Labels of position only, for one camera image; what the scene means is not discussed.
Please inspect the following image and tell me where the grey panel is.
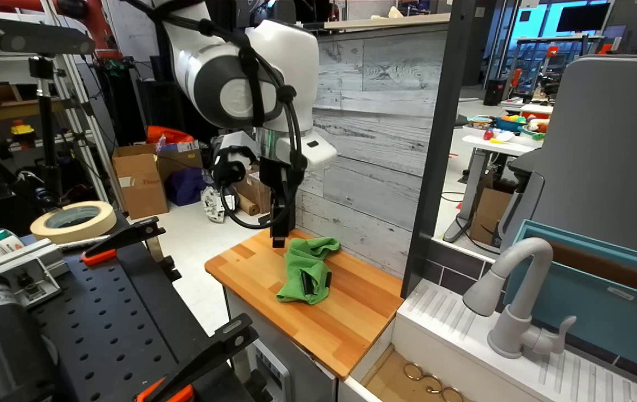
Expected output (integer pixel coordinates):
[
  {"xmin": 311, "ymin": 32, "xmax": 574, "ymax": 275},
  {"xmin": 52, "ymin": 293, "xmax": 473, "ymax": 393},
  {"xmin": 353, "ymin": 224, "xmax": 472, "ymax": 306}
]
[{"xmin": 498, "ymin": 55, "xmax": 637, "ymax": 263}]

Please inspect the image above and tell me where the camera on mount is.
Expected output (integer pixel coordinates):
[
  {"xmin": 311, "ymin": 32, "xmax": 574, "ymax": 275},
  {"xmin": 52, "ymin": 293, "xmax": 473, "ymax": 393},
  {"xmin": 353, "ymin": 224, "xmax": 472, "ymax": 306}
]
[{"xmin": 0, "ymin": 16, "xmax": 97, "ymax": 210}]

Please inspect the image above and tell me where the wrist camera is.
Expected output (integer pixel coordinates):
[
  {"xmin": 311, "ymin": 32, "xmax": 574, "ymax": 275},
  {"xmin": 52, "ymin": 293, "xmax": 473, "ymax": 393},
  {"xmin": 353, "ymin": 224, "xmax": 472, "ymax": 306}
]
[{"xmin": 210, "ymin": 145, "xmax": 258, "ymax": 188}]

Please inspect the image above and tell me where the black clamp with orange trigger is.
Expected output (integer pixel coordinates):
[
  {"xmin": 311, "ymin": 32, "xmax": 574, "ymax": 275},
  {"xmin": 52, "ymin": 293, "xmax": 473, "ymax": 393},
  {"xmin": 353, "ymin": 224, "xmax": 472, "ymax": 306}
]
[
  {"xmin": 80, "ymin": 217, "xmax": 183, "ymax": 283},
  {"xmin": 135, "ymin": 313, "xmax": 261, "ymax": 402}
]

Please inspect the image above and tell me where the monitor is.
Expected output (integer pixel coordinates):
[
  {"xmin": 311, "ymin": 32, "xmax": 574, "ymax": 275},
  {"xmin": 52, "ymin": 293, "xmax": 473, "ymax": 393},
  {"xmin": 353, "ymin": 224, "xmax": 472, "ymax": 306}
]
[{"xmin": 555, "ymin": 2, "xmax": 612, "ymax": 34}]

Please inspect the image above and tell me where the black post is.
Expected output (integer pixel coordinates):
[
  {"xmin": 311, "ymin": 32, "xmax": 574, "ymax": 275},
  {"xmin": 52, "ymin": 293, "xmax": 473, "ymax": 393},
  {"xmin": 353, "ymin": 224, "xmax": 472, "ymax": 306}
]
[{"xmin": 400, "ymin": 0, "xmax": 476, "ymax": 300}]

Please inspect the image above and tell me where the cardboard box with black print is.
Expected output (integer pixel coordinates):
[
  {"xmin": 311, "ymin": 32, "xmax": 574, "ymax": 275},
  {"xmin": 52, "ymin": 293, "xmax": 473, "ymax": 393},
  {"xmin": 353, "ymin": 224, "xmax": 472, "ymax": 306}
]
[{"xmin": 470, "ymin": 186, "xmax": 515, "ymax": 247}]

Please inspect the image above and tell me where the black bin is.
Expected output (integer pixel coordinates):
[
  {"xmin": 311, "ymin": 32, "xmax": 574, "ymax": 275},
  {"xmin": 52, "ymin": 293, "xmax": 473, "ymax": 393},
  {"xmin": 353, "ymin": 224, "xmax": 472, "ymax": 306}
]
[{"xmin": 483, "ymin": 78, "xmax": 508, "ymax": 107}]

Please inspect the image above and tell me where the white desk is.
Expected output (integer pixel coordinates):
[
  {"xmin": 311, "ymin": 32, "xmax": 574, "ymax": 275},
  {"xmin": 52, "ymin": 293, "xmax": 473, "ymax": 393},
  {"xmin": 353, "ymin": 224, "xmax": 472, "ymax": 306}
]
[{"xmin": 443, "ymin": 125, "xmax": 543, "ymax": 244}]

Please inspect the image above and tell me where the blue bowl of toys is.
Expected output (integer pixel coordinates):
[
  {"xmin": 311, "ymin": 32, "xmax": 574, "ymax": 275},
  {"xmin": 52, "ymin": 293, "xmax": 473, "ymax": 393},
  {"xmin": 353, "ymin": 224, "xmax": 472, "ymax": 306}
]
[{"xmin": 494, "ymin": 114, "xmax": 526, "ymax": 133}]

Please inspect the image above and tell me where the teal board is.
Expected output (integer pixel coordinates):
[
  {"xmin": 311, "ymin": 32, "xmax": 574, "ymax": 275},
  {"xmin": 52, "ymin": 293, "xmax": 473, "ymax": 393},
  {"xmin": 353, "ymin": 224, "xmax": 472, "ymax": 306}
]
[{"xmin": 504, "ymin": 219, "xmax": 637, "ymax": 382}]

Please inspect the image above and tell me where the white patterned bag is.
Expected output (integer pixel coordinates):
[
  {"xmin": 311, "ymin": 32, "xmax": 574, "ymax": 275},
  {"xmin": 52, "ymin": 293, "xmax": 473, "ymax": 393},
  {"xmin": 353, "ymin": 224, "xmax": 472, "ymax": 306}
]
[{"xmin": 200, "ymin": 185, "xmax": 238, "ymax": 224}]

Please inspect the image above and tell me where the open cardboard box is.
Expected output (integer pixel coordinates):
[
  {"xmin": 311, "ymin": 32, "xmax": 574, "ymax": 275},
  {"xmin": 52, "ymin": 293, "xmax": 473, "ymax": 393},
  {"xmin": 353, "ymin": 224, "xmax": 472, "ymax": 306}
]
[{"xmin": 154, "ymin": 140, "xmax": 205, "ymax": 185}]

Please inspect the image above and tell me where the cardboard tube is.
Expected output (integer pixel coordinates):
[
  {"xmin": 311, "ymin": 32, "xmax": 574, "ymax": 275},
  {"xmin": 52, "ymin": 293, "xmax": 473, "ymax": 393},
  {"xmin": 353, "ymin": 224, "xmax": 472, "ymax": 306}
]
[{"xmin": 237, "ymin": 192, "xmax": 261, "ymax": 218}]

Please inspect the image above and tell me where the roll of beige masking tape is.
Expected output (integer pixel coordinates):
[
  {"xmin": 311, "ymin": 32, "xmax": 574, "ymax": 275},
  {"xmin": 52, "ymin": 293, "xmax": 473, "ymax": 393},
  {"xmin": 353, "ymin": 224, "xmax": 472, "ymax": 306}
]
[{"xmin": 30, "ymin": 200, "xmax": 118, "ymax": 245}]

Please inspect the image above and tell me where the blue bag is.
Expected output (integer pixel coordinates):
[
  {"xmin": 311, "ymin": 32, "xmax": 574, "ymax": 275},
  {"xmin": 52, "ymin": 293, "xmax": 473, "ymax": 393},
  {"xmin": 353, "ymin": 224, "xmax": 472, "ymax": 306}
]
[{"xmin": 164, "ymin": 166, "xmax": 208, "ymax": 208}]

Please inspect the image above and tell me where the grey metal bracket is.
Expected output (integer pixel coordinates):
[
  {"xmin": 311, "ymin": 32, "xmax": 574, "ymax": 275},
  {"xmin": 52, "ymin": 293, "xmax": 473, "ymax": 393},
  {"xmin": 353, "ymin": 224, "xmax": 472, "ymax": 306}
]
[{"xmin": 0, "ymin": 238, "xmax": 71, "ymax": 309}]

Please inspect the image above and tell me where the small cardboard box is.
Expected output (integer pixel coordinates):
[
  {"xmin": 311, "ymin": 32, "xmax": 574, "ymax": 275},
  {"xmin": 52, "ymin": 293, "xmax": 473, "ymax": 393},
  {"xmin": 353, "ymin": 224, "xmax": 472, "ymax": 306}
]
[{"xmin": 233, "ymin": 166, "xmax": 272, "ymax": 214}]

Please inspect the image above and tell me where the tall cardboard box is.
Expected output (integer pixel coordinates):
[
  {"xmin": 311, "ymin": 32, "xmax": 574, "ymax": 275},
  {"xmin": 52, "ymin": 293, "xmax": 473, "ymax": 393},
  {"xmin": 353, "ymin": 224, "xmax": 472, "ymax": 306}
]
[{"xmin": 111, "ymin": 143, "xmax": 170, "ymax": 221}]

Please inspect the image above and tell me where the plush toy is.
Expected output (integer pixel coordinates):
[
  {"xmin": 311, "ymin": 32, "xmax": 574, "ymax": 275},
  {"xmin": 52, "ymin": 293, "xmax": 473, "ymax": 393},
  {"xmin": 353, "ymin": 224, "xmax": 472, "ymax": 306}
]
[{"xmin": 524, "ymin": 114, "xmax": 551, "ymax": 136}]

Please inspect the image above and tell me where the orange bag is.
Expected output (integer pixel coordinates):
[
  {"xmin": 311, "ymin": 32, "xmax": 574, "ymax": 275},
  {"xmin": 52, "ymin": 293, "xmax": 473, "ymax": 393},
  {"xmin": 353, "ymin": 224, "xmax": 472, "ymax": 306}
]
[{"xmin": 146, "ymin": 125, "xmax": 195, "ymax": 148}]

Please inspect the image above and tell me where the white toy sink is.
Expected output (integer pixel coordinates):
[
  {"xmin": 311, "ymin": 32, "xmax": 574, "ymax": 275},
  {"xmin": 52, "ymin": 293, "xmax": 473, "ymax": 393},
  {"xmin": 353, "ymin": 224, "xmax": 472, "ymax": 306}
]
[{"xmin": 352, "ymin": 278, "xmax": 637, "ymax": 402}]

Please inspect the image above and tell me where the grey toy tap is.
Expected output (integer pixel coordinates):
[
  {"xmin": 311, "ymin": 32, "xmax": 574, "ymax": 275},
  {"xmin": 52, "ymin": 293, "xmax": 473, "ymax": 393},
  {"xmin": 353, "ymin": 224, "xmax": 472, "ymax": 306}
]
[{"xmin": 462, "ymin": 237, "xmax": 578, "ymax": 360}]

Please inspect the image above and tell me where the toy kitchen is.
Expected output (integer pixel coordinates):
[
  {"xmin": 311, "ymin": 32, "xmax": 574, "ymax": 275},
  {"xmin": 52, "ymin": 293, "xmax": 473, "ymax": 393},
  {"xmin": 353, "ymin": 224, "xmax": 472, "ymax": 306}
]
[{"xmin": 204, "ymin": 228, "xmax": 637, "ymax": 402}]

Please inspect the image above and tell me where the green towel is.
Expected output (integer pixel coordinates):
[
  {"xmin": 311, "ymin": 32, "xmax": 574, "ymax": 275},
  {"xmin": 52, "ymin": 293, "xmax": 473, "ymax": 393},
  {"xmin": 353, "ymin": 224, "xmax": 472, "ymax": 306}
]
[{"xmin": 276, "ymin": 237, "xmax": 342, "ymax": 305}]

